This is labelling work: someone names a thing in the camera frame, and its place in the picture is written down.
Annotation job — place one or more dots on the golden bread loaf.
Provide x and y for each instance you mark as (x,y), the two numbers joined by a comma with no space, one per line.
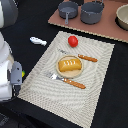
(69,65)

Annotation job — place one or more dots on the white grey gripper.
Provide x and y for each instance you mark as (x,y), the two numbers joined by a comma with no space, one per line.
(10,79)

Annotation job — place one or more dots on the round beige plate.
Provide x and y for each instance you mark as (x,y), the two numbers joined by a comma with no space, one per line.
(69,74)

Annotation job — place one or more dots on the red tomato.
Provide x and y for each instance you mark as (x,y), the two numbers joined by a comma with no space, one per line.
(73,41)

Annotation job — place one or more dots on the fork with wooden handle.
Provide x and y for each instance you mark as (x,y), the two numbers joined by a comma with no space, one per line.
(56,77)

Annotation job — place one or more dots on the large grey pot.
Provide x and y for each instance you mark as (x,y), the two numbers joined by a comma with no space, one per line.
(91,12)

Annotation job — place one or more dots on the beige bowl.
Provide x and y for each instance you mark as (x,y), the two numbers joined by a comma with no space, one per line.
(122,15)

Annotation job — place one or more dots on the small grey saucepan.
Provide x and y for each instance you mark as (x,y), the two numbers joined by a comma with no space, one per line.
(68,10)

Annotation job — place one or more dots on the white toy fish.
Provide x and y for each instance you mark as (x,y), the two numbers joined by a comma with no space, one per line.
(36,40)

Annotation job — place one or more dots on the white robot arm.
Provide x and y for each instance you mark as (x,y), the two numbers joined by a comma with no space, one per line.
(8,16)

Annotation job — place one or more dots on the pink wooden board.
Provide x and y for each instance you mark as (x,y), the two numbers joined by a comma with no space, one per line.
(106,27)

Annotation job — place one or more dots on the beige woven placemat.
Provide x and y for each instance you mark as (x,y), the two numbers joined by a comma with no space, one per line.
(64,100)

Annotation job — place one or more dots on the knife with wooden handle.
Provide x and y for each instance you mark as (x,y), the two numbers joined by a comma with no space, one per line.
(79,55)

